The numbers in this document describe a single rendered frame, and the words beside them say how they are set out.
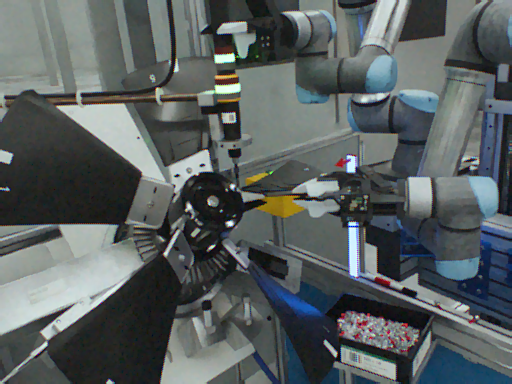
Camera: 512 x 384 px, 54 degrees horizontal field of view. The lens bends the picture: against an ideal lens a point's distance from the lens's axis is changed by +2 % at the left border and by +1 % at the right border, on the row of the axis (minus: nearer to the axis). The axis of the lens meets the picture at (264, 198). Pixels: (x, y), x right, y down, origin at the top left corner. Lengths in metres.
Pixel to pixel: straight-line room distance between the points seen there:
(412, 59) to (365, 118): 3.63
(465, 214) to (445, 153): 0.15
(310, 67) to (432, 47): 4.24
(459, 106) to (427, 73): 4.27
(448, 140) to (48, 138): 0.72
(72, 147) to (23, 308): 0.27
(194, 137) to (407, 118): 0.74
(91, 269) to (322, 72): 0.61
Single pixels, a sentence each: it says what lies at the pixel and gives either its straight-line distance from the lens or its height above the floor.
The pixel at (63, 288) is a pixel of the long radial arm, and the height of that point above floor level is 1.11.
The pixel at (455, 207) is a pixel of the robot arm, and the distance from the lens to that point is 0.94.
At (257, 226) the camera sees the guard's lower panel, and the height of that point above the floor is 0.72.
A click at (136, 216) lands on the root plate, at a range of 0.91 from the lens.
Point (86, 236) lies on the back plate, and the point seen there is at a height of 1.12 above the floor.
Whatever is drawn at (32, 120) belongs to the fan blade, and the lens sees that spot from 0.88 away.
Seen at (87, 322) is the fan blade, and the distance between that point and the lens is 0.74.
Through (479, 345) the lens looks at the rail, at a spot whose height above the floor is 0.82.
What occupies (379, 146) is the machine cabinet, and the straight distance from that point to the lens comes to 5.06.
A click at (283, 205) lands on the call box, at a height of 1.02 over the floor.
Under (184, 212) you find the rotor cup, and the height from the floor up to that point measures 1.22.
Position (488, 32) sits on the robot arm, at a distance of 0.97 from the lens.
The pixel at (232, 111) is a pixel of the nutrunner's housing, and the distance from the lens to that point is 0.91.
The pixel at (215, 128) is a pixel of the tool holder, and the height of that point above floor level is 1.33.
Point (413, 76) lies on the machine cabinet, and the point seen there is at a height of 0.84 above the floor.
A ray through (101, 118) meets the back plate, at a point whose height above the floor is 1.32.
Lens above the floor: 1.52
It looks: 20 degrees down
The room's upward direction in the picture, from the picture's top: 5 degrees counter-clockwise
